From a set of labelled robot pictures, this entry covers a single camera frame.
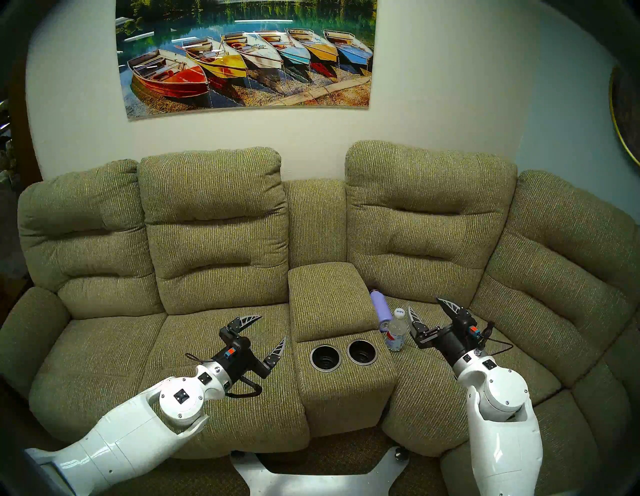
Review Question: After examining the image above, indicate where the olive green fabric sofa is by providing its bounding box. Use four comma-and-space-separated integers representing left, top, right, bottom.
0, 140, 640, 496

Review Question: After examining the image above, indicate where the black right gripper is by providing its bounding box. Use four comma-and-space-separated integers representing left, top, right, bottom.
407, 297, 490, 368

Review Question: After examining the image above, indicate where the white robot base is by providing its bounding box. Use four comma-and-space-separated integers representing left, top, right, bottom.
230, 446, 411, 496

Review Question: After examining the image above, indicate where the colourful boats wall picture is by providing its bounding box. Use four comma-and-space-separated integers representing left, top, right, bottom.
115, 0, 378, 122

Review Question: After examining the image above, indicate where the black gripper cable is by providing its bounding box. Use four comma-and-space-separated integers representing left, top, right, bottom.
479, 320, 515, 357
185, 353, 264, 399

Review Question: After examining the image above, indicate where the clear plastic water bottle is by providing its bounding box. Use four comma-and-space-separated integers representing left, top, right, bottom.
385, 307, 411, 352

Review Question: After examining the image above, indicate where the purple metal bottle black cap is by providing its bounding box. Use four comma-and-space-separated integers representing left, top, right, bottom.
370, 289, 394, 332

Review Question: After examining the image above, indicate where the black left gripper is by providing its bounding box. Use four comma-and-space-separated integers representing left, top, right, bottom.
212, 314, 287, 386

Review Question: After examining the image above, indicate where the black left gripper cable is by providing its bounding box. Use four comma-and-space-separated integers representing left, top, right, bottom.
185, 353, 264, 399

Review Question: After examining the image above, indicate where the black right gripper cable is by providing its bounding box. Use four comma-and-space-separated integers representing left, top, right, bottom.
479, 320, 515, 357

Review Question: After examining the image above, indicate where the olive console armrest lid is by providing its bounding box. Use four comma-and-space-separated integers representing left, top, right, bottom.
288, 262, 379, 344

